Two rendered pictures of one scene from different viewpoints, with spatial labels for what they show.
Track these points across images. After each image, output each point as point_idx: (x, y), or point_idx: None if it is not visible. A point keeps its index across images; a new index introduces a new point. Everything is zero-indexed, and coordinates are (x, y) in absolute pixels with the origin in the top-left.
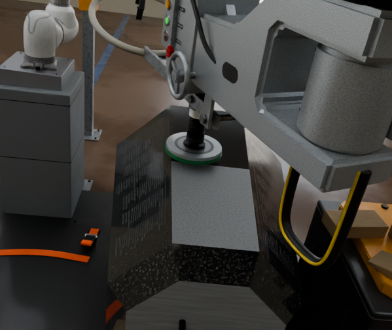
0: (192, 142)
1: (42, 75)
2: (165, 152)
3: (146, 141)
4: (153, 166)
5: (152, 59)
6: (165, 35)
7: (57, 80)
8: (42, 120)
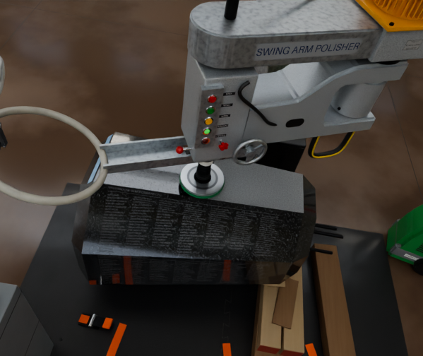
0: (209, 176)
1: None
2: (186, 201)
3: (135, 217)
4: (193, 215)
5: (130, 167)
6: (207, 140)
7: None
8: (13, 333)
